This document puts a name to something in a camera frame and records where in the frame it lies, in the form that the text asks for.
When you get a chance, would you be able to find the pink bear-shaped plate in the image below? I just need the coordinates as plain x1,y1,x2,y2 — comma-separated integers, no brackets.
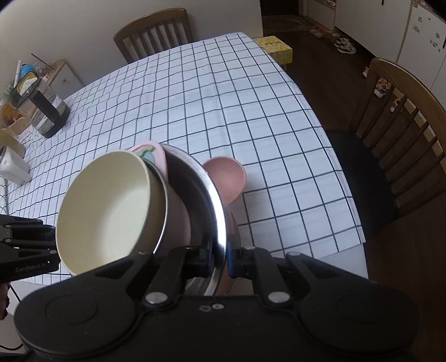
202,156,248,296

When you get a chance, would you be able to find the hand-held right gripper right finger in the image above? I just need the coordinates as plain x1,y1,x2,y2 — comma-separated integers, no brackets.
230,245,352,310

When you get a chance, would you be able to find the patterned floor mat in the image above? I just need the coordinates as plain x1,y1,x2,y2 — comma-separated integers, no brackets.
261,16,311,34

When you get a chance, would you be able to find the thin dark stick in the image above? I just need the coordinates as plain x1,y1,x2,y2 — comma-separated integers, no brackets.
31,53,58,68

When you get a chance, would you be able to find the yellow cardboard box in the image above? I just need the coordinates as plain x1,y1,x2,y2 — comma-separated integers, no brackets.
254,35,293,68

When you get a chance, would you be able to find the cream plastic bowl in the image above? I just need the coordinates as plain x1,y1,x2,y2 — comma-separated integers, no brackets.
55,150,167,277

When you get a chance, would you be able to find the small wooden side cabinet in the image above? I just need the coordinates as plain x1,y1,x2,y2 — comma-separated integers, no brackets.
42,58,84,98

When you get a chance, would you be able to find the glass electric kettle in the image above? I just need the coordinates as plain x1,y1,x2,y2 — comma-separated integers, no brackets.
14,81,71,139

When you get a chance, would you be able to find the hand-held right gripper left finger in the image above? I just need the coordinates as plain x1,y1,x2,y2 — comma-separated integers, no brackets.
77,245,214,310

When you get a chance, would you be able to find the white lower cabinet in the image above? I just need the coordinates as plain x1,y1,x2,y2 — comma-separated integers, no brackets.
307,0,446,91

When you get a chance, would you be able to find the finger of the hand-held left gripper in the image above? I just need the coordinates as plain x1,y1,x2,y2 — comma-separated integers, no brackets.
0,215,44,227
0,226,57,250

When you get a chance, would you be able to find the white travel mug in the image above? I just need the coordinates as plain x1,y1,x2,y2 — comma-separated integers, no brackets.
0,146,32,185

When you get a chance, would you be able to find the wooden dining chair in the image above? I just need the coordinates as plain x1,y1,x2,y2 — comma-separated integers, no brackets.
350,57,446,220
113,8,194,64

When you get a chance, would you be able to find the large stainless steel bowl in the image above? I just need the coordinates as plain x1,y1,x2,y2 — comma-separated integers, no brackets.
160,143,232,296

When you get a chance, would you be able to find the black desk organizer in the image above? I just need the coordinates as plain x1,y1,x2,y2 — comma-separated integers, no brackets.
10,71,40,101

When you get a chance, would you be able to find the black white checked tablecloth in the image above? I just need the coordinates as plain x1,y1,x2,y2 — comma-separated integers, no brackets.
5,32,369,279

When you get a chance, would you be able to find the black seat cushion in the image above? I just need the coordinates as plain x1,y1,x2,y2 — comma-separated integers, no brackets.
327,129,398,231

